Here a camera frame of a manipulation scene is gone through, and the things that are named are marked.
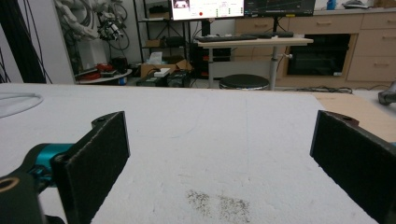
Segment black hanging cable bundle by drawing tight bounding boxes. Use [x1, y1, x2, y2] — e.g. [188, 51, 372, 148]
[0, 0, 53, 85]

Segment white table cover sheet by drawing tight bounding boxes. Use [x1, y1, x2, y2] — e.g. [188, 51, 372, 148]
[0, 83, 379, 224]

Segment black round stool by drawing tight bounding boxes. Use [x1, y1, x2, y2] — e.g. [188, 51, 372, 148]
[218, 73, 271, 91]

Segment black built-in appliance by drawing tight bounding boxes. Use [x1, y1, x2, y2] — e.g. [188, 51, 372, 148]
[286, 33, 352, 77]

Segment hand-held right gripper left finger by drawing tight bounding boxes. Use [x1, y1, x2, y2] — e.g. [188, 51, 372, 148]
[50, 110, 131, 224]

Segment light wooden cabinet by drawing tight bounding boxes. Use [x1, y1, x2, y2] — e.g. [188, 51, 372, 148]
[233, 8, 396, 90]

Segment red tool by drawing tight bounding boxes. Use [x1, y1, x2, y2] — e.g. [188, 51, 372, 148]
[94, 63, 115, 74]

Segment black metal shelf rack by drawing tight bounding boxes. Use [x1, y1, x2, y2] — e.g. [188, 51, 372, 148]
[133, 0, 191, 64]

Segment open cardboard box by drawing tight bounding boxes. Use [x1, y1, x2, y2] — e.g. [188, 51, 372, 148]
[139, 59, 193, 79]

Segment round white side table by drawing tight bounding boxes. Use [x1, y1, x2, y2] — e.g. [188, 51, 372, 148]
[74, 68, 134, 86]

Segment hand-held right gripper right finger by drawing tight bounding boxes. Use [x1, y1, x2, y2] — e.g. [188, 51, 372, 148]
[309, 109, 396, 224]

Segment computer monitor with dark screen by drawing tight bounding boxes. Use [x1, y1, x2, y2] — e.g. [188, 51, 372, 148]
[244, 0, 317, 18]

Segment short black keyboard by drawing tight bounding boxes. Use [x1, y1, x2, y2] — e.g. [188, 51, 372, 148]
[248, 31, 295, 39]

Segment black floor cables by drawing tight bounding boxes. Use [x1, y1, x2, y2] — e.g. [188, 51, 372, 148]
[282, 85, 355, 95]

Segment light wooden standing desk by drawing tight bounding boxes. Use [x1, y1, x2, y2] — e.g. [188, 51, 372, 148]
[193, 36, 315, 91]

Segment grey metal object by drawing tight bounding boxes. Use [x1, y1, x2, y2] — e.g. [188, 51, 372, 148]
[377, 80, 396, 106]

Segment computer monitor with white screen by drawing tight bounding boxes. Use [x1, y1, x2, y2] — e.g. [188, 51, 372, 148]
[170, 0, 246, 21]

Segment small white box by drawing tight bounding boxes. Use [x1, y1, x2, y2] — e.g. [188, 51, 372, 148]
[152, 67, 172, 78]

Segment long black keyboard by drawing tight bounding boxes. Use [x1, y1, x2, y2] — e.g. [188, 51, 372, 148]
[197, 34, 259, 44]

